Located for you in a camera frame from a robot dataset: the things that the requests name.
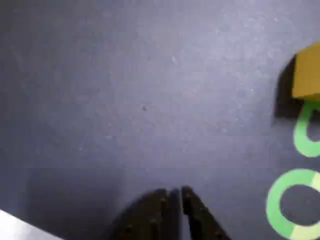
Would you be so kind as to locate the yellow wooden cube block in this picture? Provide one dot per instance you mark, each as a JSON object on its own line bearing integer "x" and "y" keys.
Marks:
{"x": 307, "y": 75}

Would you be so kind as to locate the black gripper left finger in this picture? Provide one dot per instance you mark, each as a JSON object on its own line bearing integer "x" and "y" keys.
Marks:
{"x": 147, "y": 217}

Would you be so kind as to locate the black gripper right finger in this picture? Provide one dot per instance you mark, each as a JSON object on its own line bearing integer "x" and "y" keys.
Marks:
{"x": 200, "y": 220}

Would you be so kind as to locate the dark mat with WOWROBO print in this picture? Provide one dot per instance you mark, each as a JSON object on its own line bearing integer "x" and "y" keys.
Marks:
{"x": 140, "y": 100}

